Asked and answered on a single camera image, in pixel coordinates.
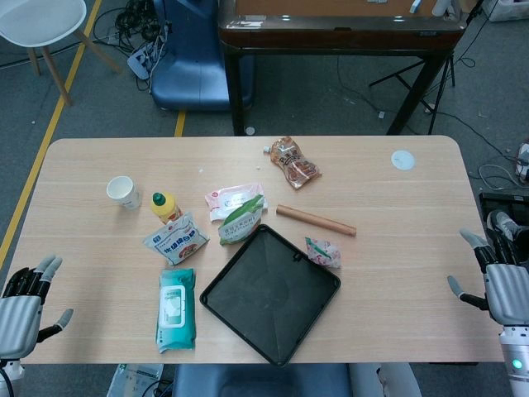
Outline white chair wooden legs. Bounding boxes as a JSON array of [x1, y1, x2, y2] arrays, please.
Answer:
[[0, 0, 124, 107]]

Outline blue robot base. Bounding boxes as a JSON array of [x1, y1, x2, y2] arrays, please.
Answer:
[[150, 0, 254, 112]]

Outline white paper cup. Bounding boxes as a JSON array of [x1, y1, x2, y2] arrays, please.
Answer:
[[106, 175, 141, 211]]

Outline white castor sugar bag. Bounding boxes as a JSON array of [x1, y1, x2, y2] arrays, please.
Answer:
[[142, 211, 211, 266]]

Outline black cable bundle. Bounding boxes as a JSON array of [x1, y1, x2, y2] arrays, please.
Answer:
[[93, 0, 166, 55]]

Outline teal wet wipes pack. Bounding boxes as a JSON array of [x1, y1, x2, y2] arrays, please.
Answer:
[[155, 267, 197, 355]]

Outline pink white wipes pack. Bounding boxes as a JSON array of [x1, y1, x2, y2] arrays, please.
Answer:
[[204, 182, 269, 223]]

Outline brown mahjong table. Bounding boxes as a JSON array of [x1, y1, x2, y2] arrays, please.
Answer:
[[217, 0, 466, 136]]

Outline wooden rolling pin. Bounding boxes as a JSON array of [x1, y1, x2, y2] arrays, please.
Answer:
[[275, 203, 357, 238]]

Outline black floor case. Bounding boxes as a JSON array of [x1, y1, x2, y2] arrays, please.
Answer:
[[479, 192, 529, 216]]

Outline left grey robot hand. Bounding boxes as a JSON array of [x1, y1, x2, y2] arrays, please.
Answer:
[[0, 254, 75, 359]]

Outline green white corn starch bag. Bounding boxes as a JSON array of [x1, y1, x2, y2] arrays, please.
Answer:
[[217, 193, 266, 246]]

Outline white floor device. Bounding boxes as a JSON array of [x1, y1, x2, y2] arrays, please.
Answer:
[[516, 142, 529, 183]]

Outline black square tray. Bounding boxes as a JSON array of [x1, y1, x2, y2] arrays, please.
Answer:
[[199, 223, 342, 368]]

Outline grey sneaker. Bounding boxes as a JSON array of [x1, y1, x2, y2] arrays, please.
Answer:
[[487, 209, 529, 265]]

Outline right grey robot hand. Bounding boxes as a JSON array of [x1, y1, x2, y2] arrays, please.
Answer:
[[446, 228, 529, 334]]

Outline black tripod stand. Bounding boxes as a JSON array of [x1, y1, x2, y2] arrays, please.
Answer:
[[369, 0, 484, 115]]

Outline yellow bottle green cap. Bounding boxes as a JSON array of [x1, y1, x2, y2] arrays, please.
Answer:
[[150, 192, 183, 226]]

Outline white power strip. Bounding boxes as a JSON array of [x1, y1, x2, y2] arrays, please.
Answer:
[[126, 41, 166, 82]]

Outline white round grommet cover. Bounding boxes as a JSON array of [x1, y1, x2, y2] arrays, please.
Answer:
[[390, 150, 417, 170]]

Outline blue padded seat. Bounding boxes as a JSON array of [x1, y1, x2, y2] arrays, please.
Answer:
[[171, 362, 352, 397]]

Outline brown bread package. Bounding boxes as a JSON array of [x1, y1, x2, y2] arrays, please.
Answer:
[[263, 136, 323, 190]]

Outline white robot body shell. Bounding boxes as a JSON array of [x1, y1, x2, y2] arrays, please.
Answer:
[[349, 362, 422, 397]]

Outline small pink snack packet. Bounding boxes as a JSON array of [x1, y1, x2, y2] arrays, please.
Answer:
[[304, 237, 343, 270]]

